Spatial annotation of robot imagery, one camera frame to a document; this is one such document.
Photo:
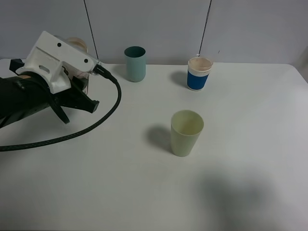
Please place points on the clear plastic drink bottle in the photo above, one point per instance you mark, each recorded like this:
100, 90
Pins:
73, 72

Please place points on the pale green plastic cup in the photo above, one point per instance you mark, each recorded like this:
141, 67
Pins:
186, 126

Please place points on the blue and white paper cup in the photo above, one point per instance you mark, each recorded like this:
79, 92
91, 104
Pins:
198, 71

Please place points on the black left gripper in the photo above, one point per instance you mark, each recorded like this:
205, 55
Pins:
34, 95

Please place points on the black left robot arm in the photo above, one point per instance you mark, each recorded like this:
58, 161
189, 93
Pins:
7, 92

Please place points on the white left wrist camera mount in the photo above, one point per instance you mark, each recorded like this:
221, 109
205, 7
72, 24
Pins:
48, 56

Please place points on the teal plastic cup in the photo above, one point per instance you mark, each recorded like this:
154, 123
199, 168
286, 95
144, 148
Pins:
135, 63

